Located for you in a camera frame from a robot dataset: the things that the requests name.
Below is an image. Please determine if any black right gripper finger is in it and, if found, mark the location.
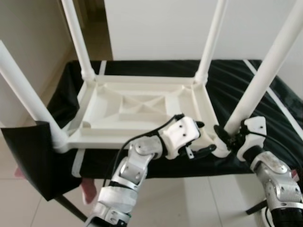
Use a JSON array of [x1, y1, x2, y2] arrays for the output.
[[214, 124, 233, 145]]

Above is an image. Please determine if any white plastic table top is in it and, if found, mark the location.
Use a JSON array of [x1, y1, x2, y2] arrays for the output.
[[57, 76, 233, 159]]

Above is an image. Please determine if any white plastic table leg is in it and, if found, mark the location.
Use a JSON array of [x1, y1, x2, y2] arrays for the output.
[[195, 0, 229, 86], [0, 40, 70, 153], [225, 0, 303, 136], [62, 0, 96, 82]]

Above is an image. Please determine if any black metal table leg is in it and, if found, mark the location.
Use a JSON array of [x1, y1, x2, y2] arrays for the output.
[[54, 196, 89, 223], [246, 199, 268, 216]]

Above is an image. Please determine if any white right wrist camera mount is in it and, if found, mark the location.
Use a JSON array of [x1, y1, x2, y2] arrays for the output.
[[237, 116, 268, 162]]

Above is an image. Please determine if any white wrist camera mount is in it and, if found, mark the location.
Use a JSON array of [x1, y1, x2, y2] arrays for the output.
[[159, 116, 202, 159], [237, 116, 268, 162]]

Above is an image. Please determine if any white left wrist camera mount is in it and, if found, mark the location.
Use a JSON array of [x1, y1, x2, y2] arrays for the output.
[[159, 116, 202, 159]]

